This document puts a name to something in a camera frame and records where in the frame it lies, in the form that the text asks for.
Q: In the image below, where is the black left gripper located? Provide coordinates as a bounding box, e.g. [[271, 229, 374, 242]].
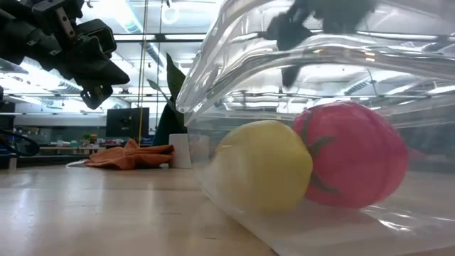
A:
[[0, 0, 131, 111]]

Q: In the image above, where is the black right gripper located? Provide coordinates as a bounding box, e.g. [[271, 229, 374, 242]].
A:
[[264, 0, 376, 88]]

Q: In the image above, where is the yellow plastic lemon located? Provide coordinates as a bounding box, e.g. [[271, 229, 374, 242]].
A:
[[213, 119, 314, 215]]

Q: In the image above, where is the red plastic tomato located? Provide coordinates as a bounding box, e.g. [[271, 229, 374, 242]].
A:
[[291, 101, 410, 209]]

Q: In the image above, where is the clear plastic tupperware container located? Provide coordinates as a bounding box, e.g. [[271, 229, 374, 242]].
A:
[[176, 0, 455, 256]]

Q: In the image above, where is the dark background monitor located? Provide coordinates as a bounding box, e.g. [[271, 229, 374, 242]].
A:
[[105, 107, 151, 139]]

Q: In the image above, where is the orange cloth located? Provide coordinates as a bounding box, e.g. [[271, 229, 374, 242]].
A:
[[85, 138, 175, 171]]

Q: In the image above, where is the snake plant in white pot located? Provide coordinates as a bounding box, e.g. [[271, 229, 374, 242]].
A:
[[147, 53, 193, 169]]

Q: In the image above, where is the yellow hanging cable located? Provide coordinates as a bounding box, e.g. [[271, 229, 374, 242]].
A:
[[137, 0, 149, 144]]

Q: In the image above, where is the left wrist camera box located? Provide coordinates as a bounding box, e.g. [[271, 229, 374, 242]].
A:
[[76, 18, 118, 54]]

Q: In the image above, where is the black looped cable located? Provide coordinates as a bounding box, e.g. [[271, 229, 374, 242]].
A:
[[0, 127, 41, 158]]

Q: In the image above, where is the white hanging cable ring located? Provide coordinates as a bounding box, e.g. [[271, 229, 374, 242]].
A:
[[161, 1, 181, 26]]

